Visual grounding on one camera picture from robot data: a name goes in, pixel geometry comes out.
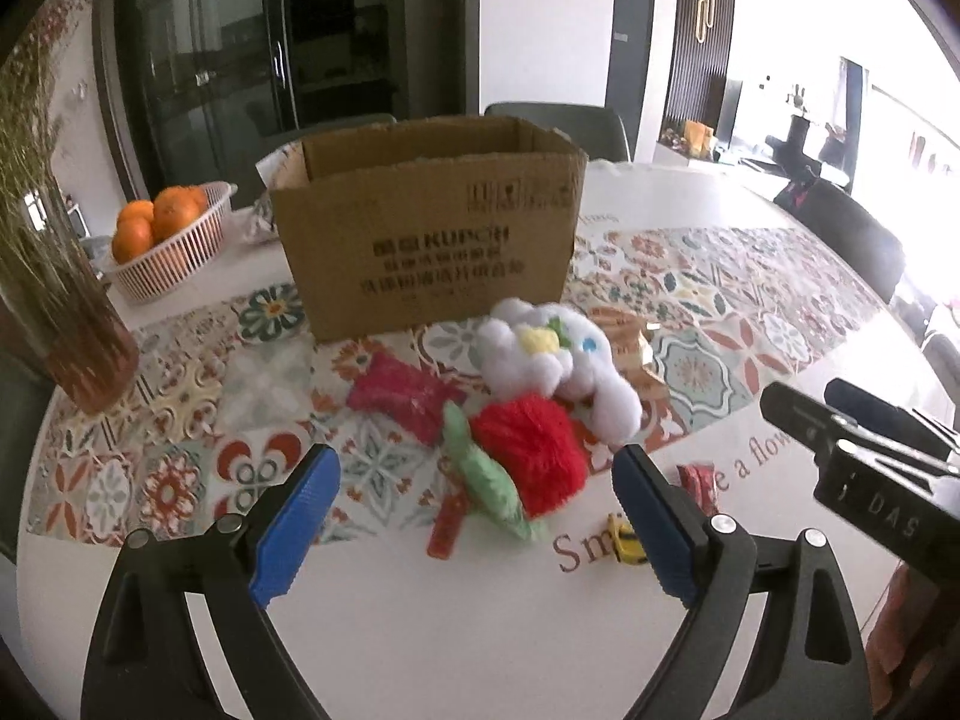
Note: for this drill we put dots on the yellow toy car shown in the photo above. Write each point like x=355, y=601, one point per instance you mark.
x=621, y=540

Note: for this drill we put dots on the red strip packet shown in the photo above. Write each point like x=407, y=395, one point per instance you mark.
x=446, y=532

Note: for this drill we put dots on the gold wall ornament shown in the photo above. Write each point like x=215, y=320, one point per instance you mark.
x=705, y=15

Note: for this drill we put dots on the red fluffy plush toy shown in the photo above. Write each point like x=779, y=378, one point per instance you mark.
x=532, y=450

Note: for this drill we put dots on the brown cardboard box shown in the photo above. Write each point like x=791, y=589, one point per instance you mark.
x=420, y=240

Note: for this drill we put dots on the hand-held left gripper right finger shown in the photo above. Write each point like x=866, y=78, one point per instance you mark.
x=660, y=532

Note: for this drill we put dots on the dark glass sliding doors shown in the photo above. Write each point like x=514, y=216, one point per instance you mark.
x=225, y=52

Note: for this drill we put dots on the glass vase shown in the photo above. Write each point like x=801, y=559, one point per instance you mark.
x=82, y=360

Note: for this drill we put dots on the black room door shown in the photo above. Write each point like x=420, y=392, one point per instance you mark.
x=630, y=52

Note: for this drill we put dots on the white plastic fruit basket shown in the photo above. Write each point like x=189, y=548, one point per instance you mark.
x=180, y=255

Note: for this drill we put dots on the white plastic bag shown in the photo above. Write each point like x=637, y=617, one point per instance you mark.
x=262, y=221

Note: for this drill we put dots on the grey dining chair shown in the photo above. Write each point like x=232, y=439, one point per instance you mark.
x=19, y=450
x=847, y=232
x=562, y=124

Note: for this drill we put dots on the white fluffy plush toy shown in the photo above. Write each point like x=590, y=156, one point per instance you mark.
x=525, y=367

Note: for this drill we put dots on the green plush toy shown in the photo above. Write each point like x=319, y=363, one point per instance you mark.
x=487, y=487

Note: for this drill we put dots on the red candy wrapper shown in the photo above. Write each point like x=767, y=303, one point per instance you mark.
x=697, y=484

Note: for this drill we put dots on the orange fruit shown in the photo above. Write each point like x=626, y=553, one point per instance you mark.
x=135, y=210
x=199, y=196
x=176, y=210
x=131, y=241

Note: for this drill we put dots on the dried flower bunch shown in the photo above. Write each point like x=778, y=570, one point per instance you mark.
x=30, y=165

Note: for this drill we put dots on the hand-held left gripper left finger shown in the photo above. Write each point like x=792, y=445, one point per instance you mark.
x=296, y=525

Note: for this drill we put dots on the dark slatted wall panel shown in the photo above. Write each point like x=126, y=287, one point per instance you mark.
x=686, y=75

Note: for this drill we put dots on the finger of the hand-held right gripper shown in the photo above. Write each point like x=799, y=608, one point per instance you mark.
x=885, y=420
x=802, y=412

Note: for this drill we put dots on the orange gift box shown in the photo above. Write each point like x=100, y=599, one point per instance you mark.
x=697, y=139

